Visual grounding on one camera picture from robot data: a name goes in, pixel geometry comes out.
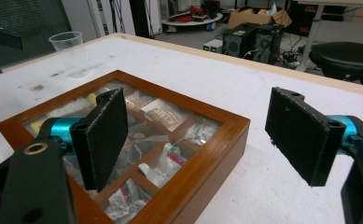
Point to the black computer tower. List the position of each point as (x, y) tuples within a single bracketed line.
[(268, 43), (236, 42)]

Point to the white packet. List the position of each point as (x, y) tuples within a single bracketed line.
[(68, 109)]

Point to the wooden tea box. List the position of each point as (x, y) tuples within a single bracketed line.
[(194, 174)]

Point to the white green sachet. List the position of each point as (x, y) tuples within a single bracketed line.
[(201, 130)]

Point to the white felt mat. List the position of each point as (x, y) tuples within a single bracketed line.
[(201, 77)]

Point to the white metal desk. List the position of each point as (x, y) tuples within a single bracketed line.
[(311, 37)]

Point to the black frame post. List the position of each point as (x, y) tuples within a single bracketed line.
[(140, 17)]

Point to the bunch of red white sachets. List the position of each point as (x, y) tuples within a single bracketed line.
[(123, 199), (170, 158)]

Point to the clear plastic cup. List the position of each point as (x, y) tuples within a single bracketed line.
[(68, 53)]

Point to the open cardboard box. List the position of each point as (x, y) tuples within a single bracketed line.
[(254, 18)]

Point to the black round stool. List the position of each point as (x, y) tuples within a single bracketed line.
[(344, 57)]

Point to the yellow label packet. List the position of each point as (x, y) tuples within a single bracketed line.
[(37, 127)]

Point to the white power supply unit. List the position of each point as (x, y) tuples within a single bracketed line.
[(217, 46), (207, 46)]

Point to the round white wheeled platform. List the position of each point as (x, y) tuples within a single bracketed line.
[(191, 22)]

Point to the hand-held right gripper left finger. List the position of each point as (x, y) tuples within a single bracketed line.
[(104, 140)]

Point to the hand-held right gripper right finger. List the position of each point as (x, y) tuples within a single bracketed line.
[(297, 140)]

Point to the brown print sachet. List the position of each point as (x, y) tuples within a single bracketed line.
[(137, 101), (166, 116)]

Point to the pile of pyramid tea bags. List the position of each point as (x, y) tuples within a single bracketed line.
[(145, 141)]

